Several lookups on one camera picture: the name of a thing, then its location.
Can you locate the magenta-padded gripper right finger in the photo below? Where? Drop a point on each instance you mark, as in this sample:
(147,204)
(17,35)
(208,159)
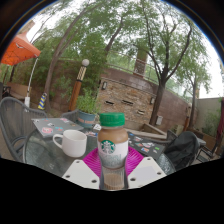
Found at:
(146,173)

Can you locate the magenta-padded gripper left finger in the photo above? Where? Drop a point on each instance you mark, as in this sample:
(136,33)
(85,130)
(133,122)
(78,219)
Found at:
(81,175)

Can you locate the coffee drink bottle green cap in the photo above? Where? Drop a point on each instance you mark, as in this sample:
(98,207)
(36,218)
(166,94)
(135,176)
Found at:
(112,146)

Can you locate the black laptop with stickers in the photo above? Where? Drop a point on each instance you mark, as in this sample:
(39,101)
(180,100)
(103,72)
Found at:
(146,145)

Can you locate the white ceramic mug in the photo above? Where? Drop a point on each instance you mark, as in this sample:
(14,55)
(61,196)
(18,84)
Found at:
(74,143)

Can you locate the black jacket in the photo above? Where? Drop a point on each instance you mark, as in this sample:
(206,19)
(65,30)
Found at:
(181,150)

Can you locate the grey laptop with stickers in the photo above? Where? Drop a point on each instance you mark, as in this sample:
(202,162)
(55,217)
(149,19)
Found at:
(55,126)

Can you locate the green plant in teal pot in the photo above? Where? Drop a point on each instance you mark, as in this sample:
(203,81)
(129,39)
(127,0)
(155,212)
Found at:
(86,106)

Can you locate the dark-trunk tree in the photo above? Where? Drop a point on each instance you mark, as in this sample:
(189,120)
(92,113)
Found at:
(159,100)

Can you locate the yellow blue striped cone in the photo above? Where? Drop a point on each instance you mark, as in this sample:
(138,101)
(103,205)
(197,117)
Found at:
(42,101)

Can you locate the leaning pale-trunk tree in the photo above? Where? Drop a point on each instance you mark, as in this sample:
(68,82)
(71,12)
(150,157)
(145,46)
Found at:
(55,58)

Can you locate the orange patio umbrella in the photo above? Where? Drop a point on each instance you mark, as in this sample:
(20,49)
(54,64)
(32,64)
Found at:
(18,51)

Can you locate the grey wall utility box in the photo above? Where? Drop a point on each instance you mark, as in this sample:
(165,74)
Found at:
(159,120)

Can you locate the black wall lantern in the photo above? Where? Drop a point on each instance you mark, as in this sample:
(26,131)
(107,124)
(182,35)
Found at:
(104,85)
(152,100)

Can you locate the lamp post with globe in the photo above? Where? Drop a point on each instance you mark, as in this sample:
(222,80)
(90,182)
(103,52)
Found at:
(77,90)

